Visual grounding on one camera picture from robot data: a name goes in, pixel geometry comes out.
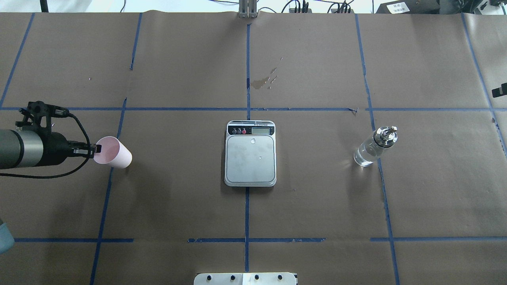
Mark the white column base plate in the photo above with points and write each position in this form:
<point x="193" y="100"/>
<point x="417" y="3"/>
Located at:
<point x="256" y="278"/>

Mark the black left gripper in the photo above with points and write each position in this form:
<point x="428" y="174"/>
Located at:
<point x="54" y="144"/>

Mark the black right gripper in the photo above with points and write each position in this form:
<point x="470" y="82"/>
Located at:
<point x="500" y="91"/>

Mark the white electronic kitchen scale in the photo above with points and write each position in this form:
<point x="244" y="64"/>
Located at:
<point x="250" y="153"/>

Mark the pink plastic cup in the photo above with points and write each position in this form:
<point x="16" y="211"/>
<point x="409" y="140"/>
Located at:
<point x="112" y="153"/>

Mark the clear glass sauce bottle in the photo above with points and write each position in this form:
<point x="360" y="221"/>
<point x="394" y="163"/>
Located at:
<point x="375" y="145"/>

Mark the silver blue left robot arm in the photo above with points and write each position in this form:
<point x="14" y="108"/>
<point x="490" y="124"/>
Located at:
<point x="23" y="148"/>

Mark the aluminium frame post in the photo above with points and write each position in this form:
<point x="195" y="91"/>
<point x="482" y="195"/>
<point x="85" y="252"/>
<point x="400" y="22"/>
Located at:
<point x="247" y="9"/>

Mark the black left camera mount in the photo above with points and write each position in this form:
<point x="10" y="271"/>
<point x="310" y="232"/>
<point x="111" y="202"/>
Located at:
<point x="37" y="117"/>

